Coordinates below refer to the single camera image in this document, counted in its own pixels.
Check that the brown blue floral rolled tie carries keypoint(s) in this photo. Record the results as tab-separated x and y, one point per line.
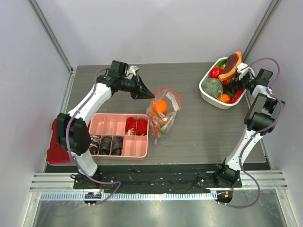
105	145

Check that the toy watermelon slice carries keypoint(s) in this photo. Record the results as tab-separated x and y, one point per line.
154	123

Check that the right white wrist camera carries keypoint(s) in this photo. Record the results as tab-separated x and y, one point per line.
241	68

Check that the white slotted cable duct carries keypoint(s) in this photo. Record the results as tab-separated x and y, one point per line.
93	196

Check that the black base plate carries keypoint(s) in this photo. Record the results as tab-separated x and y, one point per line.
155	179

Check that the red folded sock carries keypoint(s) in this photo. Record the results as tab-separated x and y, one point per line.
141	127

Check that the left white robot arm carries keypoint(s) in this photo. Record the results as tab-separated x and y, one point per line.
72	128

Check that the small toy orange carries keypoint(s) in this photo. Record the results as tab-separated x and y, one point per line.
225	98

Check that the red folded cloth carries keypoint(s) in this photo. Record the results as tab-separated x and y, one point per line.
56	154

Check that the toy green onion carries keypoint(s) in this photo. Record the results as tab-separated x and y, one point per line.
167	126

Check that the rose pattern rolled tie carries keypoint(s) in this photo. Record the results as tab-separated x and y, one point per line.
94	144

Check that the toy orange fruit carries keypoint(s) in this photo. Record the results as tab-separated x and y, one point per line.
161	106

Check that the clear orange zip top bag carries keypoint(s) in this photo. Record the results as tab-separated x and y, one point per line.
174	104

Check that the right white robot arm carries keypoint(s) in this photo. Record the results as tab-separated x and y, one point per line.
260	120

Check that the toy green pepper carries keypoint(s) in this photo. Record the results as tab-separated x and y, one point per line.
221	63

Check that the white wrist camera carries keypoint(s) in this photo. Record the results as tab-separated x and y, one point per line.
241	68
132	71

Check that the red sock with white trim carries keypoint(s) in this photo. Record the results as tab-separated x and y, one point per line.
130	126

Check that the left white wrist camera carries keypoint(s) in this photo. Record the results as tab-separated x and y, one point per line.
132	71

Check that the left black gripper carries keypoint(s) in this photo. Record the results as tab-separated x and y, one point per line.
143	93

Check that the toy red apple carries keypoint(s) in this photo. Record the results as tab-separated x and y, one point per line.
215	72

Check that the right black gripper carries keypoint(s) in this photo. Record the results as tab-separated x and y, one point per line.
240	82

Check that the toy red chili pepper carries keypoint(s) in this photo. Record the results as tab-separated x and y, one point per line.
237	96

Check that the toy green melon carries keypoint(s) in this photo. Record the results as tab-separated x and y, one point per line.
213	87

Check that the pink divided organizer box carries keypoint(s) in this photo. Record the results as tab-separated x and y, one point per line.
113	125

